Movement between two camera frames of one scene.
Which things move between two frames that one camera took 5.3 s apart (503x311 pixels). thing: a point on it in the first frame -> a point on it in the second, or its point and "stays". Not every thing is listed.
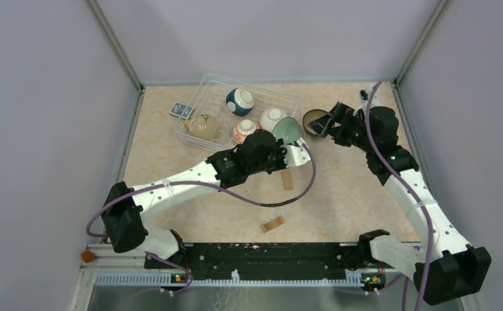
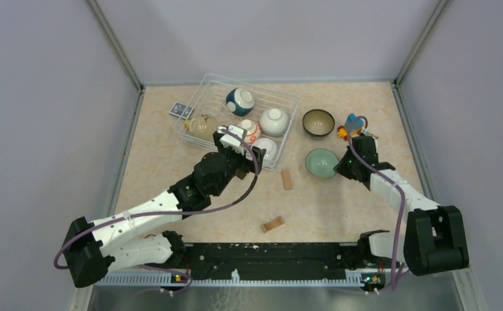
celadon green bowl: x=288 y=129 -> x=320 y=162
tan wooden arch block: x=272 y=224 stays
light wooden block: x=288 y=180 stays
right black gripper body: x=353 y=133 -> x=347 y=164
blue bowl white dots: x=240 y=102 stays
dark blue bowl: x=311 y=115 stays
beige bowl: x=203 y=126 stays
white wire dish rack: x=218 y=103 stays
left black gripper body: x=275 y=161 -> x=234 y=161
